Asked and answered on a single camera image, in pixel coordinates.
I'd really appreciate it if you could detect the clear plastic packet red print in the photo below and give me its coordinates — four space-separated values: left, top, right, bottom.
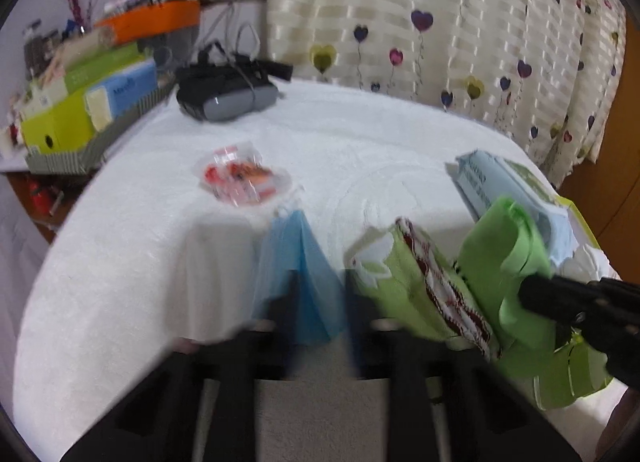
192 142 293 207

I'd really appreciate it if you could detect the light blue wet wipes pack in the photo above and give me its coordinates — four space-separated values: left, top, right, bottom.
446 149 581 267

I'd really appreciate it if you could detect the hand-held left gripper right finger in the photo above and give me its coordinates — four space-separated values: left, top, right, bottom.
342 269 583 462

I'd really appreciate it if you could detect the basket of boxes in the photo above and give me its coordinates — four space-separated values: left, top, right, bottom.
25 84 178 175

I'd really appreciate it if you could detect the yellow-green file box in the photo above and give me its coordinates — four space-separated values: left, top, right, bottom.
20 86 101 155

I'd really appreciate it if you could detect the dark red side table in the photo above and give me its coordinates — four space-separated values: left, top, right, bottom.
0 172 66 245

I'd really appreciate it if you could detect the blue cloth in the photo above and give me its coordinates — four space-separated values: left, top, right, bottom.
252 209 348 347

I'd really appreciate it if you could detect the blue white carton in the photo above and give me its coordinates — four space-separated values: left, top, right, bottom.
85 59 160 130

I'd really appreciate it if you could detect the orange storage box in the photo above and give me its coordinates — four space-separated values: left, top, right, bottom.
92 0 201 45

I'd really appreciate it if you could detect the white cloth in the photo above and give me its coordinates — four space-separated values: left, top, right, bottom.
557 244 621 283

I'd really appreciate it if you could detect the yellow-green shallow box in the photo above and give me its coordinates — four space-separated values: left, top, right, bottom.
532 197 618 410

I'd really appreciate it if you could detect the green cloth red-white trim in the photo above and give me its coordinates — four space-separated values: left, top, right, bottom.
347 197 558 362

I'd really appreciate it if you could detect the grey black headset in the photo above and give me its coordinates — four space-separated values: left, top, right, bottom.
175 39 293 123

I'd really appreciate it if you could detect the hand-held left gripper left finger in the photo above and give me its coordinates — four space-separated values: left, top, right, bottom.
60 269 306 462

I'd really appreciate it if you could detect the wooden wardrobe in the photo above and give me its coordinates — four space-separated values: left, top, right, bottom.
557 6 640 287

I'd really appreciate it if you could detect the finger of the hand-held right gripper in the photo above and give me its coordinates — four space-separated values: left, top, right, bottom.
517 274 601 327

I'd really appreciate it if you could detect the cream curtain heart print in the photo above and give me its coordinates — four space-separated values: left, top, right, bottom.
265 0 628 187

